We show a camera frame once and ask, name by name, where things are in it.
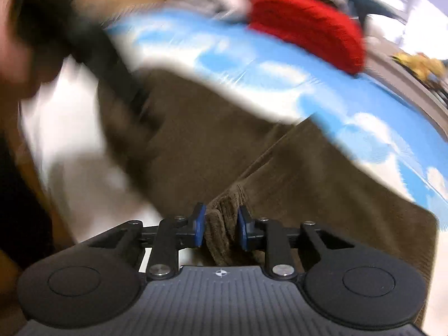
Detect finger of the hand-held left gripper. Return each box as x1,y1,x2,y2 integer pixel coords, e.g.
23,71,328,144
84,38,152,120

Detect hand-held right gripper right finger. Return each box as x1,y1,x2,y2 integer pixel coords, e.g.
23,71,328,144
237,205,355,281

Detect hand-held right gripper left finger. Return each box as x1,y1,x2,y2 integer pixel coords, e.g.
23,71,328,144
87,202,207,281

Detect brown corduroy pants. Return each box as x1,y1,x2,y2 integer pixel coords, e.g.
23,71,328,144
96,68,440,327

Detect person's left forearm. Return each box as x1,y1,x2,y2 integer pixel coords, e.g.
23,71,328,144
0,0,40,100

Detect blue printed bed sheet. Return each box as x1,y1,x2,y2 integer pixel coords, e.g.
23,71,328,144
19,9,448,232

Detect red folded blanket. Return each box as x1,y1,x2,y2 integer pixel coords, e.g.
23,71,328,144
246,0,367,75

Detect grey window sill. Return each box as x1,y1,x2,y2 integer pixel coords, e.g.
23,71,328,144
362,37,448,132

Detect yellow bear plush toy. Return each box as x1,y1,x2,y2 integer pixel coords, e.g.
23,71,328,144
391,52,448,86

